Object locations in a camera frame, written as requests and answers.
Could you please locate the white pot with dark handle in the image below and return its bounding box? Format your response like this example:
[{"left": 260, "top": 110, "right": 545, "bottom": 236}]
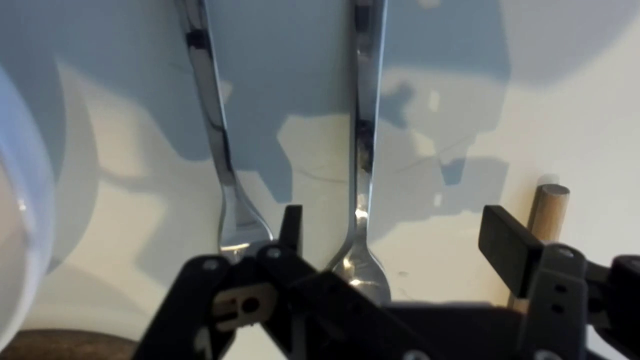
[{"left": 0, "top": 328, "right": 144, "bottom": 360}]

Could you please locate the wooden spatula with red head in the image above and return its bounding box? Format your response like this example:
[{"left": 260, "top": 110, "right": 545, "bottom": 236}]
[{"left": 509, "top": 182, "right": 572, "bottom": 309}]

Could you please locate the white ceramic bowl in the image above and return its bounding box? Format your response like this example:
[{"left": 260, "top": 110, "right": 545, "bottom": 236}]
[{"left": 0, "top": 63, "right": 61, "bottom": 352}]

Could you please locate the silver metal fork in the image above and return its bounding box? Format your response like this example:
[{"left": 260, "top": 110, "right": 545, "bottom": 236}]
[{"left": 175, "top": 0, "right": 277, "bottom": 259}]

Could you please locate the silver metal spoon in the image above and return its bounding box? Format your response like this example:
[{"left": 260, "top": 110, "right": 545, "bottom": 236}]
[{"left": 324, "top": 0, "right": 394, "bottom": 308}]

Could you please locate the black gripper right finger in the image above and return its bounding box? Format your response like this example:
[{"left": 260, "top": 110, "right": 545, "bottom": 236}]
[{"left": 478, "top": 203, "right": 640, "bottom": 360}]

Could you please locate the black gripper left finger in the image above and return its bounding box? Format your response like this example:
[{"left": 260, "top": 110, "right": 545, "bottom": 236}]
[{"left": 132, "top": 203, "right": 436, "bottom": 360}]

